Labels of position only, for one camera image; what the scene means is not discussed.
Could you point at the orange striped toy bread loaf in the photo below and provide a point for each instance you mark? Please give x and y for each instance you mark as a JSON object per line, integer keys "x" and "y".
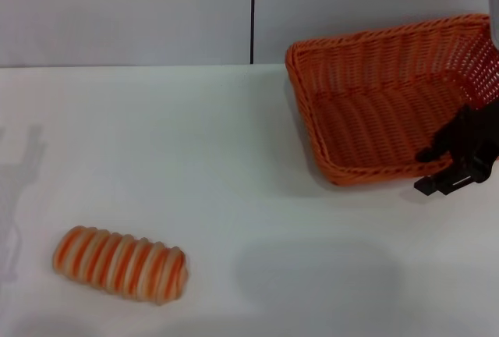
{"x": 121, "y": 264}

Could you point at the orange woven plastic basket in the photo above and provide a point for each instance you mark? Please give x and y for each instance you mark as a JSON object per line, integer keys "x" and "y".
{"x": 374, "y": 126}

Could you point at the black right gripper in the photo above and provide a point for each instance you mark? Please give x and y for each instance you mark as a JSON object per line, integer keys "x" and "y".
{"x": 481, "y": 142}

